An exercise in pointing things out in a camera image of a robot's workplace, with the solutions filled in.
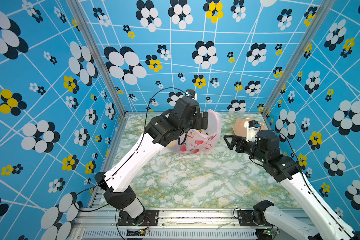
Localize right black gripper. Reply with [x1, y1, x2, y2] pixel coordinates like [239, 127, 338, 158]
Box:
[224, 134, 268, 166]

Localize pink scalloped plastic plate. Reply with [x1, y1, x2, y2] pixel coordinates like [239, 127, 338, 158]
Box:
[233, 117, 266, 138]

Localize pink plastic bag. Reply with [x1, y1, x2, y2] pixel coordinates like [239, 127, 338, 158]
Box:
[168, 110, 222, 154]

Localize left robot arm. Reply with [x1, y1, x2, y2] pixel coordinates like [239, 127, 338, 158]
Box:
[95, 97, 209, 224]

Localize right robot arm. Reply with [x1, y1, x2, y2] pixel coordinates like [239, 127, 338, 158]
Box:
[224, 130, 360, 240]

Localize right green circuit board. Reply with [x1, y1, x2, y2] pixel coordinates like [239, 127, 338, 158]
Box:
[256, 229, 278, 240]

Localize green circuit board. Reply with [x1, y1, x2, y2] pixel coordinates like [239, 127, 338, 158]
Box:
[127, 228, 150, 237]
[256, 229, 278, 240]

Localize left green circuit board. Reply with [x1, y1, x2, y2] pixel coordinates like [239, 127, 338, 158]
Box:
[127, 228, 150, 237]

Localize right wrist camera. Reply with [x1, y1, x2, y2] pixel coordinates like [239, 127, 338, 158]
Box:
[245, 120, 261, 142]

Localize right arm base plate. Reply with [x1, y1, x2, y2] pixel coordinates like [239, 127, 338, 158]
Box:
[234, 210, 266, 227]

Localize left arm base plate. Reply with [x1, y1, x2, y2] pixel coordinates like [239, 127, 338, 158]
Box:
[116, 210, 159, 227]

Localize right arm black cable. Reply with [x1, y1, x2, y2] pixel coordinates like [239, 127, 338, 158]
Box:
[248, 128, 358, 235]

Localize left aluminium corner post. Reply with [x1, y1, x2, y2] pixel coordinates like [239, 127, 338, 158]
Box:
[67, 0, 126, 118]

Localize aluminium corner post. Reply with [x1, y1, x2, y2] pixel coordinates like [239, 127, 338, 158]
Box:
[67, 0, 126, 118]
[262, 0, 336, 118]

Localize aluminium front rail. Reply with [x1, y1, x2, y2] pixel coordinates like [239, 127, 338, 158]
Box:
[69, 208, 313, 240]

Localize right aluminium corner post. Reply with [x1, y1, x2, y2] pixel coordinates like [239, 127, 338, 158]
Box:
[262, 0, 336, 118]

